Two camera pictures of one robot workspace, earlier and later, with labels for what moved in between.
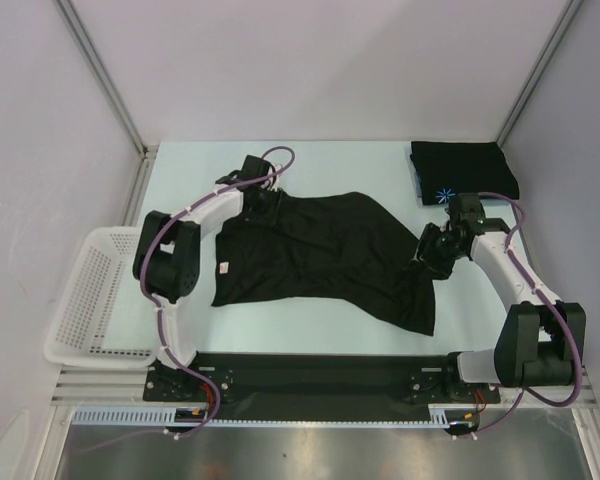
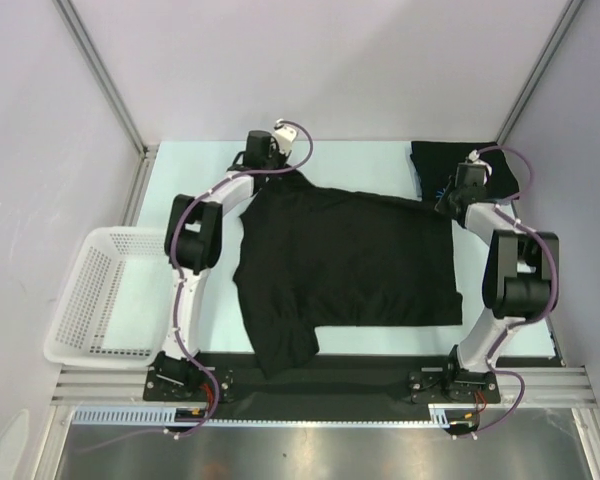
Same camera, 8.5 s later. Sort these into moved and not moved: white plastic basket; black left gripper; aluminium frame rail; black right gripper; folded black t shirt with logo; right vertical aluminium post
Moved: black left gripper; black right gripper
Not moved: white plastic basket; right vertical aluminium post; aluminium frame rail; folded black t shirt with logo
